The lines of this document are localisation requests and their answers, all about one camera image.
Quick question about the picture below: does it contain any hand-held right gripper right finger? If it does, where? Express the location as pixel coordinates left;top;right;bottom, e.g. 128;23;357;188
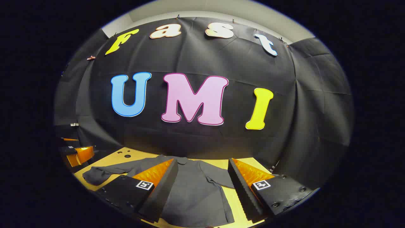
227;157;321;222

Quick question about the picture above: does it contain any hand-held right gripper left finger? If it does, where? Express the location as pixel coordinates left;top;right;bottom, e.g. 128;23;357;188
95;158;179;224

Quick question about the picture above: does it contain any gray button-up shirt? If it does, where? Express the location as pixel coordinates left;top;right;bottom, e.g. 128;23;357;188
83;155;235;227

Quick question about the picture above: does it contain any black backdrop cloth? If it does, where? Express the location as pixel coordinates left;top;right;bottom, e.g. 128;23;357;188
54;16;354;190

